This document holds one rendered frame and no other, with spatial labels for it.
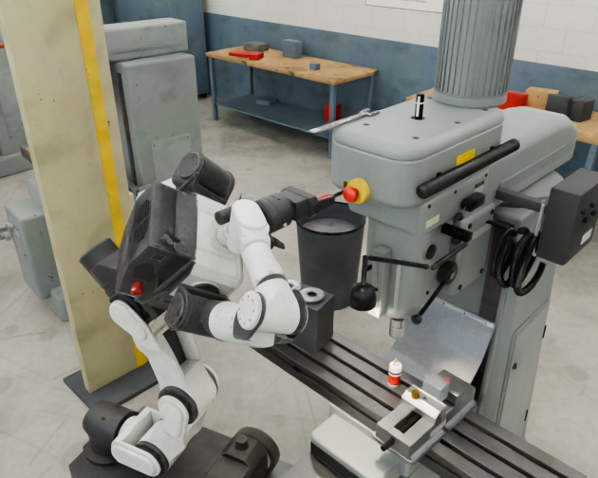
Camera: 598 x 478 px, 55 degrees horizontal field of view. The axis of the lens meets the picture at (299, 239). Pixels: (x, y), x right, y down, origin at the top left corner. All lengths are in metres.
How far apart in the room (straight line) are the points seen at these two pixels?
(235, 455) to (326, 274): 1.80
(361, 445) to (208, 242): 0.87
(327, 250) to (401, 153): 2.42
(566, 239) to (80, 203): 2.16
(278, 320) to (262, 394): 2.22
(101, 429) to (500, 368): 1.45
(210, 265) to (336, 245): 2.27
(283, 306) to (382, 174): 0.40
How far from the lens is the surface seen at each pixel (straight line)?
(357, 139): 1.37
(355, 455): 1.94
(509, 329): 2.14
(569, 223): 1.64
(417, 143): 1.34
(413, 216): 1.45
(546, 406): 3.56
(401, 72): 6.73
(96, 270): 1.79
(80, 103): 2.85
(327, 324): 2.12
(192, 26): 8.82
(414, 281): 1.61
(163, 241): 1.41
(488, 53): 1.62
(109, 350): 3.42
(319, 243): 3.67
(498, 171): 1.77
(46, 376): 3.77
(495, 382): 2.27
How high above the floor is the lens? 2.32
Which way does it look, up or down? 29 degrees down
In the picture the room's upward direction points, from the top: straight up
